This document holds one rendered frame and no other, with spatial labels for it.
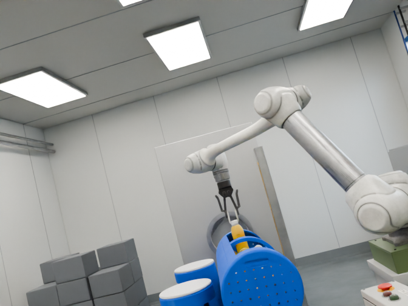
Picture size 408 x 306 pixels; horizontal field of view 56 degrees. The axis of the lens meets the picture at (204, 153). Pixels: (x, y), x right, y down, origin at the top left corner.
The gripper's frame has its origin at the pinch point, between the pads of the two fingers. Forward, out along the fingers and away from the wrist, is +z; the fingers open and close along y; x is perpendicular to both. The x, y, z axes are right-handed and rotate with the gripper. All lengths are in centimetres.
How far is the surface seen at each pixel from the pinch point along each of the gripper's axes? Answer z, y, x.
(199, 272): 30, 28, -41
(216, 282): 40, 20, -48
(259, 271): 16, -1, 77
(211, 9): -211, -44, -181
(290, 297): 27, -9, 76
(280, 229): 19, -31, -53
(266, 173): -20, -32, -53
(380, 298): 23, -25, 114
